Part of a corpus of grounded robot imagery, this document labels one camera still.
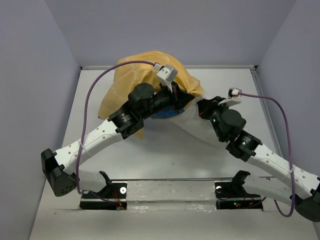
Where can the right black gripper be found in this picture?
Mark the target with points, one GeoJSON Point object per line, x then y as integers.
{"type": "Point", "coordinates": [206, 105]}

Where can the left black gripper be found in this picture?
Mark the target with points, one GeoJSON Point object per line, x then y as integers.
{"type": "Point", "coordinates": [178, 99]}

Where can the white pillow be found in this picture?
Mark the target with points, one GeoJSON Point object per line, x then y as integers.
{"type": "Point", "coordinates": [200, 128]}

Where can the yellow pillowcase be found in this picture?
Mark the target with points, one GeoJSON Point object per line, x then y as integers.
{"type": "Point", "coordinates": [128, 76]}

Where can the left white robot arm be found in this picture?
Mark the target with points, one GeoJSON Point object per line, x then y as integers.
{"type": "Point", "coordinates": [61, 167]}

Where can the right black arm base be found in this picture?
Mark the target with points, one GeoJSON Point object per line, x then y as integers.
{"type": "Point", "coordinates": [231, 195]}

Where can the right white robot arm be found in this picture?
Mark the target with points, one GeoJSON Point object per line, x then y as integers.
{"type": "Point", "coordinates": [294, 186]}

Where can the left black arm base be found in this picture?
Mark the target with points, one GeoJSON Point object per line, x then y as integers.
{"type": "Point", "coordinates": [113, 197]}

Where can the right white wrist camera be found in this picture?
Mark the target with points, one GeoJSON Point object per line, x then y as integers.
{"type": "Point", "coordinates": [233, 98]}

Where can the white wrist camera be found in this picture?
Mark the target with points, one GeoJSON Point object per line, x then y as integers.
{"type": "Point", "coordinates": [233, 98]}
{"type": "Point", "coordinates": [166, 74]}

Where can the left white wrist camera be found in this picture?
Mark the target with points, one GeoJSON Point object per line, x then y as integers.
{"type": "Point", "coordinates": [166, 74]}

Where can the aluminium table frame rail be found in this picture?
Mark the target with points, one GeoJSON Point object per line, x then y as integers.
{"type": "Point", "coordinates": [250, 67]}

